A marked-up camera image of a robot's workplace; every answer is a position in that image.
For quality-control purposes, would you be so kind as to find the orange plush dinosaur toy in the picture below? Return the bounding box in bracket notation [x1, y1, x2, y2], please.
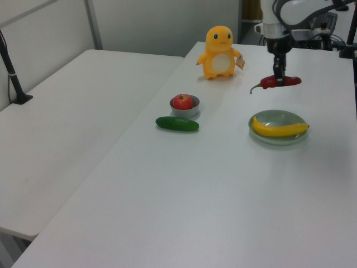
[196, 25, 246, 81]

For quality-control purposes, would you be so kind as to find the black camera pole with foot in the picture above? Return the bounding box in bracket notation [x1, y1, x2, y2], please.
[0, 29, 33, 106]

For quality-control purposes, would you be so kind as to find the black computer keyboard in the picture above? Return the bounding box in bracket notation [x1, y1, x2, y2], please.
[314, 11, 339, 30]

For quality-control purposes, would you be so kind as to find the yellow toy banana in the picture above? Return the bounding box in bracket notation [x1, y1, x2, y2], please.
[252, 116, 310, 137]

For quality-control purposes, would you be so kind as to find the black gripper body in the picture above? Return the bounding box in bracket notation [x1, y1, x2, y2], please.
[266, 33, 294, 55]

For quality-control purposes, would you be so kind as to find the black stand with clamp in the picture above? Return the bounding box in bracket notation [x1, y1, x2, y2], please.
[339, 16, 357, 59]

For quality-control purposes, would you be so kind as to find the grey device box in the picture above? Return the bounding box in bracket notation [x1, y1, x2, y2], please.
[291, 27, 324, 49]

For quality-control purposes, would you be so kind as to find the dark green cucumber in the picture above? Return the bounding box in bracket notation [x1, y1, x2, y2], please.
[155, 116, 200, 132]

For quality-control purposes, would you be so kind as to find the red toy apple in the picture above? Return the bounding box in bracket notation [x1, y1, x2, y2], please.
[172, 94, 194, 110]

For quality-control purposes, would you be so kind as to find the red chili pepper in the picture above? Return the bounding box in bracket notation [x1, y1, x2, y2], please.
[249, 75, 302, 94]

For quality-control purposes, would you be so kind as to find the small grey bowl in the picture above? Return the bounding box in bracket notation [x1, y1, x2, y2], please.
[169, 94, 201, 118]

